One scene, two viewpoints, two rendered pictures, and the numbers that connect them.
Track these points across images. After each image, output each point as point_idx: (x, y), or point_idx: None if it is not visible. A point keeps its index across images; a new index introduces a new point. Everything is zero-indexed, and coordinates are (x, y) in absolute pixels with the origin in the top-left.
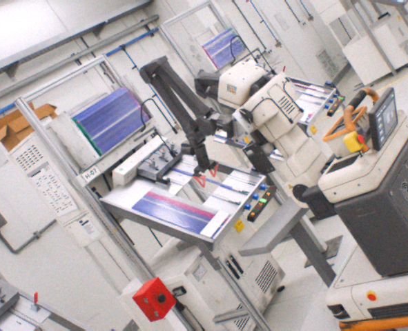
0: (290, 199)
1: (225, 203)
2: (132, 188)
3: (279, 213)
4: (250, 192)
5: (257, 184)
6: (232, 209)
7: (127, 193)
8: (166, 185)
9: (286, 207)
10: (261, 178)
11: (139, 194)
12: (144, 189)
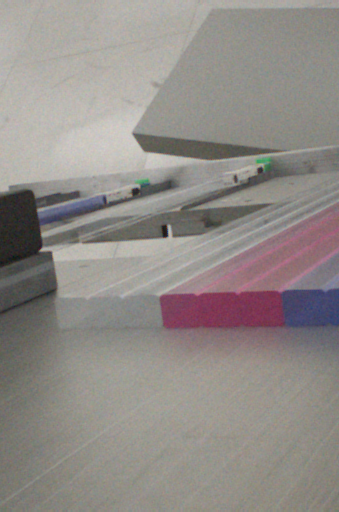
0: (245, 113)
1: (268, 187)
2: (25, 463)
3: None
4: (156, 169)
5: (85, 176)
6: (324, 174)
7: (267, 475)
8: (44, 252)
9: (318, 98)
10: (35, 181)
11: (272, 363)
12: (74, 364)
